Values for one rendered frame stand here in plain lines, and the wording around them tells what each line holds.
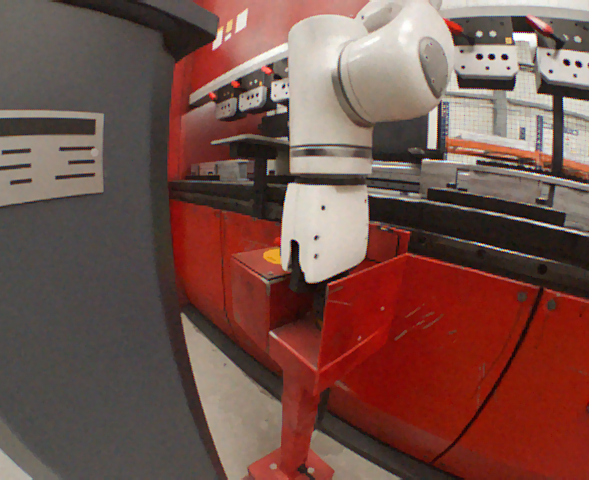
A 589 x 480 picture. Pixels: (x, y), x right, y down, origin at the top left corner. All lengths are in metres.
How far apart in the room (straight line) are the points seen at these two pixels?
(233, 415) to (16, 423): 0.97
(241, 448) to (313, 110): 1.00
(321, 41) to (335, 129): 0.08
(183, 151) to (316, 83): 1.35
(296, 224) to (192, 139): 1.37
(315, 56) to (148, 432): 0.32
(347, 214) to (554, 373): 0.53
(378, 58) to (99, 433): 0.29
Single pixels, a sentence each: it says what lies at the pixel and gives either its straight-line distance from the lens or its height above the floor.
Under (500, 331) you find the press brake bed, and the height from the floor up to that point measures 0.66.
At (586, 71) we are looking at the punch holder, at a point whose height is 1.21.
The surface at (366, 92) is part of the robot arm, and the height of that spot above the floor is 0.96.
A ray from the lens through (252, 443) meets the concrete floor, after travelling 1.01.
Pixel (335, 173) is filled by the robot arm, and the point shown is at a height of 0.90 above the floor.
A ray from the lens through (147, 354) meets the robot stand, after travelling 0.16.
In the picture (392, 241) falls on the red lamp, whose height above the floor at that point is 0.82.
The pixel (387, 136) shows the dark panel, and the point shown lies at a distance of 1.23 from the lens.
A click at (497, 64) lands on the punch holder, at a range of 0.66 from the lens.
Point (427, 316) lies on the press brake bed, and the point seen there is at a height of 0.64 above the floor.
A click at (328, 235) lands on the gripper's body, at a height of 0.85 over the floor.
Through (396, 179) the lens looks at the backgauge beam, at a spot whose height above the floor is 0.92.
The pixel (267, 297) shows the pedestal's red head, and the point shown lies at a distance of 0.30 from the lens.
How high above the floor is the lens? 0.90
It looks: 15 degrees down
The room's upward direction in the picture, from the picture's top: 3 degrees clockwise
